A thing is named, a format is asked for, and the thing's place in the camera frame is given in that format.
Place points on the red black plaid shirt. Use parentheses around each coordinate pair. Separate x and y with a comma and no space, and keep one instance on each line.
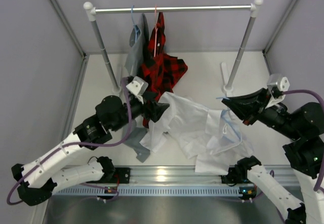
(163,71)

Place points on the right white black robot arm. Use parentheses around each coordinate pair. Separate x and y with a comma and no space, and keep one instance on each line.
(303,128)

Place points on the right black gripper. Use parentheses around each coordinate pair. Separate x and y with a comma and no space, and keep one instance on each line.
(249,106)

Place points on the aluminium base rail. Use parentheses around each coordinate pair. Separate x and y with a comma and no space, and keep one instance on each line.
(185,175)

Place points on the pink hanger with plaid shirt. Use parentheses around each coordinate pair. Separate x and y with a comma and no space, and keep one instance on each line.
(155,31)

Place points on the white shirt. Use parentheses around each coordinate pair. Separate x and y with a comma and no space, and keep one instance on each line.
(192,125)

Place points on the blue wire hanger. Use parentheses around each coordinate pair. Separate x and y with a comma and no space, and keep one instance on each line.
(226,129)

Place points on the grey shirt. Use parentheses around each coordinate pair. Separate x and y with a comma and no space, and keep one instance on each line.
(134,59)

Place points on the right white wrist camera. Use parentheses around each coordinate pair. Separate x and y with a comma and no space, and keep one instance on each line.
(277,84)

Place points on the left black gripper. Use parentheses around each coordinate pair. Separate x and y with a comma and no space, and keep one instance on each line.
(157,108)

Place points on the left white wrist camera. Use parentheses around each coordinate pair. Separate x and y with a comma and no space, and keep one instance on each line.
(137,87)

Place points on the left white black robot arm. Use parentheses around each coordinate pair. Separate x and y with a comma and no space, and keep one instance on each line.
(47,175)

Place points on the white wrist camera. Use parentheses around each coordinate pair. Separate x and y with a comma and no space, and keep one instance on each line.
(137,87)
(277,84)

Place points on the slotted grey cable duct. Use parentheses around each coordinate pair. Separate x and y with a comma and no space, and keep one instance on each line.
(157,191)

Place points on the blue hanger with grey shirt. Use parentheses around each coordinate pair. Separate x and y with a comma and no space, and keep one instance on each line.
(135,27)

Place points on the silver white clothes rack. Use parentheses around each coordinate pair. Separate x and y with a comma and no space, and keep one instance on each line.
(228,77)

